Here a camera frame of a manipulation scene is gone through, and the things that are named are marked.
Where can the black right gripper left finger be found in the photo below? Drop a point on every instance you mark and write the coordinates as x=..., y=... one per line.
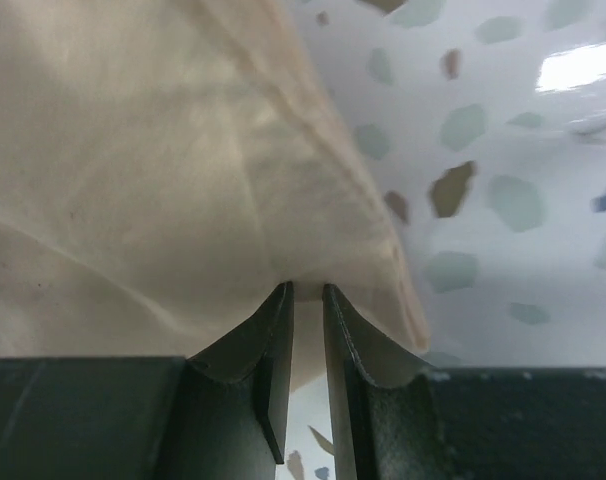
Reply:
x=221, y=414

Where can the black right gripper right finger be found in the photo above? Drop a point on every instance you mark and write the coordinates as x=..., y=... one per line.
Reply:
x=395, y=416

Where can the beige cloth mat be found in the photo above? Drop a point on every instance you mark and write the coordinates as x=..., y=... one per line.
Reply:
x=164, y=165

